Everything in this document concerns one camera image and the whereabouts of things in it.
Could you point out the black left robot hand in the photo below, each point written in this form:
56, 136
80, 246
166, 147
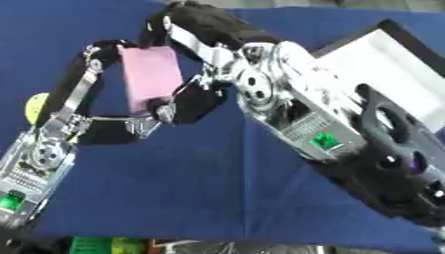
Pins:
66, 86

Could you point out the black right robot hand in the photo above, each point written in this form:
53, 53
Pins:
214, 23

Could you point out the black box with white inside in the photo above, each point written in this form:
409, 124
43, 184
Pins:
394, 66

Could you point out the green box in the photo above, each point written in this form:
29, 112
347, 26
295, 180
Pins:
107, 245

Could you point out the pink rectangular block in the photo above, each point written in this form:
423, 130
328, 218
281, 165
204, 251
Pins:
152, 76

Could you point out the silver and black right robot arm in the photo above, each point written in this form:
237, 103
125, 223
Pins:
324, 109

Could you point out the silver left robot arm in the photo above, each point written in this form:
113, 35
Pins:
35, 175

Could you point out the yellow round toy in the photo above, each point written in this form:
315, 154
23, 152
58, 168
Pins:
36, 107

